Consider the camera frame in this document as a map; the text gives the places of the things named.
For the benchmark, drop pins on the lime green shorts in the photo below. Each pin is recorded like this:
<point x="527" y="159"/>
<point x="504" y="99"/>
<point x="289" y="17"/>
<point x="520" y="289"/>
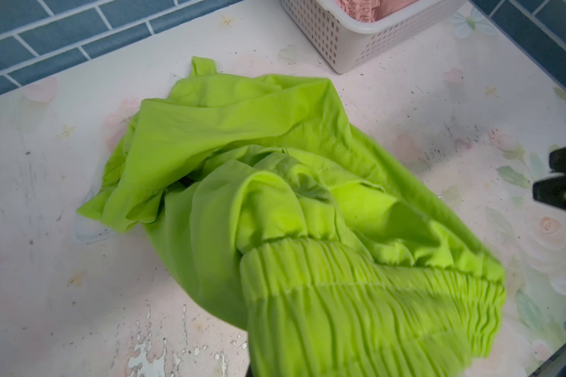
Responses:
<point x="279" y="217"/>

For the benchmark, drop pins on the pink shorts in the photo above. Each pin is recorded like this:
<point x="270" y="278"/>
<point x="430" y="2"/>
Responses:
<point x="370" y="11"/>

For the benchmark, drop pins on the white plastic basket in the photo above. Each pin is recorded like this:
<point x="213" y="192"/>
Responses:
<point x="346" y="43"/>

